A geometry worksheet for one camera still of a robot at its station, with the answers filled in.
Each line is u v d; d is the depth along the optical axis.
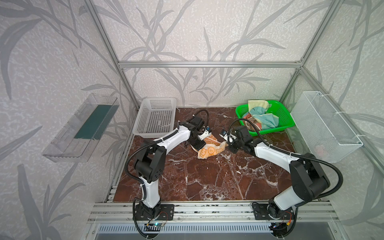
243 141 0.70
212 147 0.91
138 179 0.51
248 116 1.11
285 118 1.08
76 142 0.63
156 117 1.15
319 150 0.74
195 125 0.73
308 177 0.45
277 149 0.55
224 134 0.80
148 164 0.49
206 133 0.85
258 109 1.12
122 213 0.75
